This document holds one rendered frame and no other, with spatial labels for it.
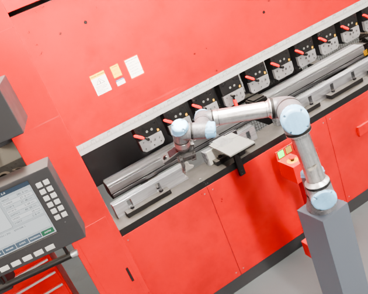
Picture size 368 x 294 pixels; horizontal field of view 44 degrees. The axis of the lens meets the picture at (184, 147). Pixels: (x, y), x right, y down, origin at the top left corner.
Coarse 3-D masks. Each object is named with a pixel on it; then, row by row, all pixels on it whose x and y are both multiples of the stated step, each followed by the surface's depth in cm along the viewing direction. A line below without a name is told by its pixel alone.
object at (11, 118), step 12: (0, 84) 171; (0, 96) 167; (12, 96) 183; (0, 108) 169; (12, 108) 173; (0, 120) 170; (12, 120) 171; (24, 120) 184; (0, 132) 172; (12, 132) 173; (12, 276) 209; (12, 288) 204
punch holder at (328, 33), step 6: (324, 30) 303; (330, 30) 305; (312, 36) 307; (318, 36) 302; (324, 36) 304; (330, 36) 306; (318, 42) 304; (324, 42) 306; (336, 42) 310; (318, 48) 308; (324, 48) 306; (330, 48) 308; (318, 54) 311; (324, 54) 308
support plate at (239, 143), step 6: (228, 138) 287; (234, 138) 284; (240, 138) 281; (246, 138) 278; (216, 144) 286; (228, 144) 280; (234, 144) 277; (240, 144) 274; (246, 144) 271; (252, 144) 271; (222, 150) 275; (228, 150) 272; (234, 150) 269; (240, 150) 268
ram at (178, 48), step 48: (96, 0) 236; (144, 0) 247; (192, 0) 259; (240, 0) 272; (288, 0) 286; (336, 0) 302; (48, 48) 232; (96, 48) 242; (144, 48) 253; (192, 48) 266; (240, 48) 279; (96, 96) 248; (144, 96) 260; (192, 96) 273; (96, 144) 254
